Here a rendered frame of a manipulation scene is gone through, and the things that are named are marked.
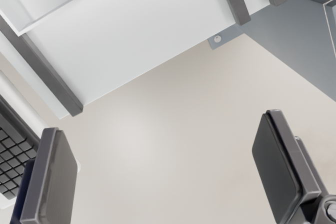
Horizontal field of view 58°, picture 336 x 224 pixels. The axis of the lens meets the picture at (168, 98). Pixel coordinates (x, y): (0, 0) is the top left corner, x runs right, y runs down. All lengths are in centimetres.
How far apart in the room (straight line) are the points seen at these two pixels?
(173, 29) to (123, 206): 157
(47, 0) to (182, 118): 122
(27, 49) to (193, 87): 113
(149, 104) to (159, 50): 106
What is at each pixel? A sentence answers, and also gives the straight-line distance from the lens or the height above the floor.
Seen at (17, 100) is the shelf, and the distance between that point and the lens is 60.
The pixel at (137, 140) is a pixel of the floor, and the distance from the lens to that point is 161.
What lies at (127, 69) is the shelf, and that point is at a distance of 47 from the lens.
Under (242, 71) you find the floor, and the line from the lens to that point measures 154.
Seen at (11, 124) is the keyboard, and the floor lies 83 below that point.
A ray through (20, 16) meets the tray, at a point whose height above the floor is 88.
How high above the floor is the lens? 131
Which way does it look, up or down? 61 degrees down
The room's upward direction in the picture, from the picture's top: 163 degrees clockwise
